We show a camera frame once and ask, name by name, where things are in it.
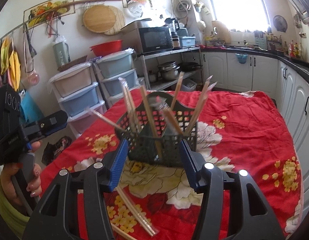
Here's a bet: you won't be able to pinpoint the metal shelf rack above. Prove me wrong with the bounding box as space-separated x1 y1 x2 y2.
135 47 204 90

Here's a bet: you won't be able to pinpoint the red plastic basin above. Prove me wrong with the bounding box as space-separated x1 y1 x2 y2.
90 40 122 57

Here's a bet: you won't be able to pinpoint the pastel drawer tower left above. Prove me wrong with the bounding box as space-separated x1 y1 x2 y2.
48 62 107 138

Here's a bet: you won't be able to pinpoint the chopstick pair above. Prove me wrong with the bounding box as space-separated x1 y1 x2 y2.
139 86 162 159

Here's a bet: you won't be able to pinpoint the green sleeve forearm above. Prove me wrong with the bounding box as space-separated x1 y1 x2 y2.
0 182 30 239

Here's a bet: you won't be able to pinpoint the pastel drawer tower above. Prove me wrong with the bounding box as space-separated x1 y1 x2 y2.
48 62 107 138
93 48 139 108

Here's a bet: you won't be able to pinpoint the black microwave oven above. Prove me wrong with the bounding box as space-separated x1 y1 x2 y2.
120 18 173 55

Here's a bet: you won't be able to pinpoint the black utensil basket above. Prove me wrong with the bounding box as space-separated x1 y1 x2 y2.
115 103 198 167

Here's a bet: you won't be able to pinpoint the left hand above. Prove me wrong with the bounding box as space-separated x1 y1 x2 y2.
0 141 42 212

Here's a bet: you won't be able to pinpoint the wrapped chopsticks front cloth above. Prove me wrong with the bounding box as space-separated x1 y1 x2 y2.
115 186 158 237

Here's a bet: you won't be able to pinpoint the round bamboo tray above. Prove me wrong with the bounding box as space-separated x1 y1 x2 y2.
82 5 126 36

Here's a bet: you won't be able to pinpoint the red floral tablecloth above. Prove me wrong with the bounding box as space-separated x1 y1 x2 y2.
41 92 303 239

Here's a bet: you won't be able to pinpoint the pastel drawer tower right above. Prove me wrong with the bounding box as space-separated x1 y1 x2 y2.
93 48 139 108

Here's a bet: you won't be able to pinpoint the stacked steel pots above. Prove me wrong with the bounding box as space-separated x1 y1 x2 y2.
157 61 180 81

